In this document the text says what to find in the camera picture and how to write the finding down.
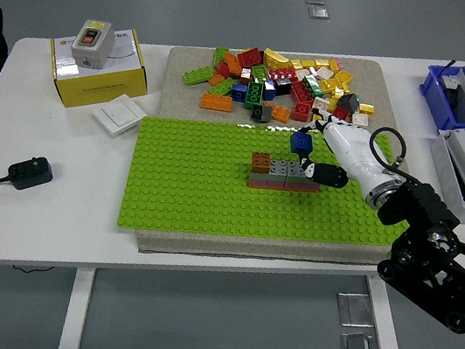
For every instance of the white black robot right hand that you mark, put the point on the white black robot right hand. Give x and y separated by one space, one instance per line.
351 149

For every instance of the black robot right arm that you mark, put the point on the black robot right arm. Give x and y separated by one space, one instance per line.
427 201

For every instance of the white square toy brick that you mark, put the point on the white square toy brick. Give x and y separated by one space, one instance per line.
321 103
359 120
326 73

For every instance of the dark grey sloped brick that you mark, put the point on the dark grey sloped brick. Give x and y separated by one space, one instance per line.
349 102

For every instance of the red square toy brick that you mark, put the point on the red square toy brick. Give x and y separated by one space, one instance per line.
302 112

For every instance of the grey studded toy brick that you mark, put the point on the grey studded toy brick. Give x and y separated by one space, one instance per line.
294 171

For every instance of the red long toy brick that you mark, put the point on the red long toy brick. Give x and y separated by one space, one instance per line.
302 93

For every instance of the grey long toy brick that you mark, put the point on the grey long toy brick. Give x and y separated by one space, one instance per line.
278 169

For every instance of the black toy brick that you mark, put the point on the black toy brick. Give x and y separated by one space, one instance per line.
282 87

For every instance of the dark grey square brick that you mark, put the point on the dark grey square brick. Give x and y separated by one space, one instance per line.
261 114

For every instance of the dark green toy brick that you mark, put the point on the dark green toy brick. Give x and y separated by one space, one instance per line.
254 96

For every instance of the yellow curved toy brick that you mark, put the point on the yellow curved toy brick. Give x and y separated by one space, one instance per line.
277 61

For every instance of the lime green toy brick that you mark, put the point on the lime green toy brick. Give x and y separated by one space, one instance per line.
222 88
260 76

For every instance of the orange long toy brick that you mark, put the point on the orange long toy brick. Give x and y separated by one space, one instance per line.
216 103

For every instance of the small orange toy brick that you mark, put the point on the small orange toy brick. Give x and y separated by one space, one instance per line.
216 80

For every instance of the green studded baseplate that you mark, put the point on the green studded baseplate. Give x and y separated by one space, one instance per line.
195 186

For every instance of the lime green long brick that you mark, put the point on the lime green long brick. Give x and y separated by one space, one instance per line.
197 75

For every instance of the grey electrical module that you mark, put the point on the grey electrical module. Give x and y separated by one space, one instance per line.
464 107

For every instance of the white breaker module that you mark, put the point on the white breaker module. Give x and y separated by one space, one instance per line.
453 77

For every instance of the yellow white cardboard box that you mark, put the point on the yellow white cardboard box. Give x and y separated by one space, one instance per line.
95 88

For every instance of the white table foot bar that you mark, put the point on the white table foot bar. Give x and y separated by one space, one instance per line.
388 336

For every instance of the grey-brown mat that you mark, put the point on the grey-brown mat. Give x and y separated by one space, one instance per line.
179 64

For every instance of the black power adapter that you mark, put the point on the black power adapter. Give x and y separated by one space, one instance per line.
30 173

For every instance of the white table leg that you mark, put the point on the white table leg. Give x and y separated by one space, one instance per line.
76 313

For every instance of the grey push-button switch box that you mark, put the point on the grey push-button switch box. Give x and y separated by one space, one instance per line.
92 52

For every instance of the white wall switch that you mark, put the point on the white wall switch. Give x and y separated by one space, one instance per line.
119 114

